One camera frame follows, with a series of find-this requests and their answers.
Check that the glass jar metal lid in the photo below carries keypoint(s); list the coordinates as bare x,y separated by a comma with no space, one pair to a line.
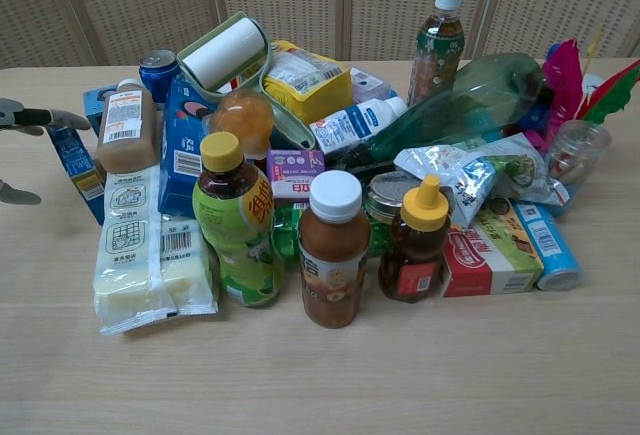
387,195

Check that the tea bottle white cap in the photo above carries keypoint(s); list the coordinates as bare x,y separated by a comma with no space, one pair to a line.
437,50

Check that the green lint roller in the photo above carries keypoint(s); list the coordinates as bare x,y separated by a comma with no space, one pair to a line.
225,55

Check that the silver foil snack bag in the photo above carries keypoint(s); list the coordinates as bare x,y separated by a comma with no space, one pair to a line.
480,170

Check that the blue soda can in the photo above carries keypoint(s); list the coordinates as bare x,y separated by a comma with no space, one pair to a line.
157,72

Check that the brown drink bottle white cap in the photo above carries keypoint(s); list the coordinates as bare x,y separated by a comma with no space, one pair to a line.
332,265

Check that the honey bottle yellow cap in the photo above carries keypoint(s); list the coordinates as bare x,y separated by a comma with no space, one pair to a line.
415,250

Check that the square brown milk tea bottle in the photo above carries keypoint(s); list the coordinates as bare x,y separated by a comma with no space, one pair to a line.
127,130

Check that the light blue tube can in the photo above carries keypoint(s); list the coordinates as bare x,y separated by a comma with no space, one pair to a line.
552,247

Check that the blue snack package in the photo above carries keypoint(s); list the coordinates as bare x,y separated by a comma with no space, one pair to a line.
182,155

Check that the blue box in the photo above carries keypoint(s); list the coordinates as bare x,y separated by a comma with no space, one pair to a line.
77,165

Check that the empty green plastic bottle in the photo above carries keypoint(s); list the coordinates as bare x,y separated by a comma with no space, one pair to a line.
475,100

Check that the white table grommet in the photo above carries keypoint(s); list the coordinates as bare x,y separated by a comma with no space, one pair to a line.
595,86

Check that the black plastic item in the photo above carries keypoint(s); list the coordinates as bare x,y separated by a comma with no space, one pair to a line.
357,159

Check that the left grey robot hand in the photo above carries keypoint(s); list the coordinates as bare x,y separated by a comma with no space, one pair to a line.
45,117

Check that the white sachet pack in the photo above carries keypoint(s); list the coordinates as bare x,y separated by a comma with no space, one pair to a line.
135,255

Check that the red snack package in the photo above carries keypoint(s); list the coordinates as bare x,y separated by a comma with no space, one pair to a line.
495,255

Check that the small clear jar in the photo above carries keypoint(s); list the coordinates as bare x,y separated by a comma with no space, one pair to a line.
580,152

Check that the colourful feather shuttlecock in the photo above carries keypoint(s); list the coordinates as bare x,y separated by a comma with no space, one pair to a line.
565,80

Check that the orange jelly cup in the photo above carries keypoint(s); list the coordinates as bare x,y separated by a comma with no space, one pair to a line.
242,120

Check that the blue block with hole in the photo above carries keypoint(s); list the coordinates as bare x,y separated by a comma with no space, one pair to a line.
95,105

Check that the small purple box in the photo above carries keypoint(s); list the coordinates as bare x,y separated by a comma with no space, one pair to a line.
295,167

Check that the yellow snack bag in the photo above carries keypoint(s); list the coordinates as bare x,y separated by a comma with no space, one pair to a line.
315,87

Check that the green tea bottle yellow cap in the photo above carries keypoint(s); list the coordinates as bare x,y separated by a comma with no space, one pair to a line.
235,235

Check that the white bottle blue label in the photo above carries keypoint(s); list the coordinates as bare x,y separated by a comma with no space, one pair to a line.
350,125

